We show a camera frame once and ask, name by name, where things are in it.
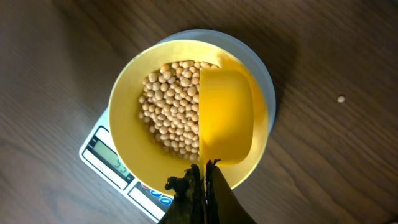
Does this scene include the white digital kitchen scale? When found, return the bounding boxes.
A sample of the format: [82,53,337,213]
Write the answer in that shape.
[79,29,276,223]

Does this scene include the pale yellow bowl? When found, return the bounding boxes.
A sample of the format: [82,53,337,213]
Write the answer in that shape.
[108,40,269,196]

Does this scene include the stray soybean on table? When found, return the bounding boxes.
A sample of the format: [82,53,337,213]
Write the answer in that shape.
[337,95,346,103]

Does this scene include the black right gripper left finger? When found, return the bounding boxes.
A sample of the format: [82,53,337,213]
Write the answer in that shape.
[159,164,205,224]

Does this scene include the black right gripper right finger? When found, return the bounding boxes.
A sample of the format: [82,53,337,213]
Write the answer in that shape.
[205,159,256,224]

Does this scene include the yellow plastic measuring scoop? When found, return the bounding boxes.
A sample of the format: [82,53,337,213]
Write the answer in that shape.
[199,68,254,186]

